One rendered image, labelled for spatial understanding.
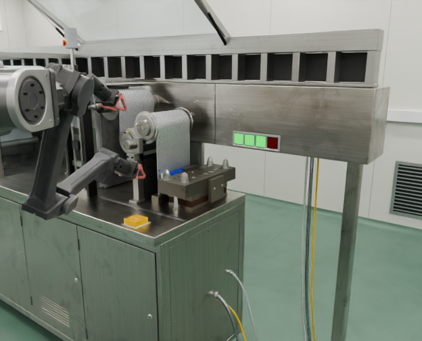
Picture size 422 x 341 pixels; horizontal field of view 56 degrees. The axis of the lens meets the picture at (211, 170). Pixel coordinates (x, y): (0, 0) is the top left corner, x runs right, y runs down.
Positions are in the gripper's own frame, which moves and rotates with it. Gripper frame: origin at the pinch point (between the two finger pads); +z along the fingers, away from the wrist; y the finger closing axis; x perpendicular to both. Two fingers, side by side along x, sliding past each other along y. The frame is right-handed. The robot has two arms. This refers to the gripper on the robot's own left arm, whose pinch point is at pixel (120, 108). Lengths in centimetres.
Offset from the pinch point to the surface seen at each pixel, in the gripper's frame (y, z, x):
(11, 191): -70, 16, -44
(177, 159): 6.9, 38.2, -2.3
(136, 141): -1.5, 17.5, -5.5
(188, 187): 26.4, 30.4, -18.2
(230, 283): 31, 87, -45
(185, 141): 7.0, 38.0, 7.9
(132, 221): 17.8, 17.0, -41.2
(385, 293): 84, 205, -6
